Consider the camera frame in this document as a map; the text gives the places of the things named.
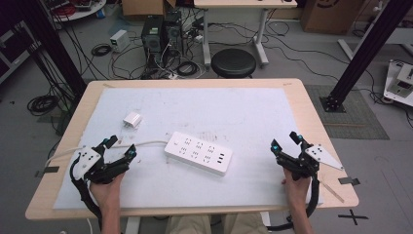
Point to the thin wooden stick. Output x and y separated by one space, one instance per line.
332 192

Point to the small cardboard box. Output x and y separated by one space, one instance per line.
142 7

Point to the black round stool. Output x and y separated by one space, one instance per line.
233 62

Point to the white power supply box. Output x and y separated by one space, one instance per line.
119 40

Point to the white power strip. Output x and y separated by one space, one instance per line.
198 152

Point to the person's legs in shorts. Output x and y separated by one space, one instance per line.
195 225

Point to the white foam mat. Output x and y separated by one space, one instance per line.
207 110

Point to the black computer tower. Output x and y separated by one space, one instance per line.
152 39
173 32

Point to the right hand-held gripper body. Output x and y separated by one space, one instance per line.
307 162

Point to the black tape cross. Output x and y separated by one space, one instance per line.
353 217

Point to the person's left hand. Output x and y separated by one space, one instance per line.
108 193

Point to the white charger adapter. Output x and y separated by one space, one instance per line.
132 119

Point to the grey floor mat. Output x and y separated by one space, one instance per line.
357 120

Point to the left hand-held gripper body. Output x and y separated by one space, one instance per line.
89 161

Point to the black tape strip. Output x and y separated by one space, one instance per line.
48 170
349 181

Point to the round white table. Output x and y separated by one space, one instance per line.
81 11

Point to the black aluminium stand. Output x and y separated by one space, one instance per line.
367 48
55 45

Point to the large cardboard box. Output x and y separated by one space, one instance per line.
329 14

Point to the white-legged background desk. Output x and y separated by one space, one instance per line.
243 3

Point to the white device with boards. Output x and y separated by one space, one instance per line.
401 81

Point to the light wooden table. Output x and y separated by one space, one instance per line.
311 107

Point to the person's right hand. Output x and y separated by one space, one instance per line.
297 191

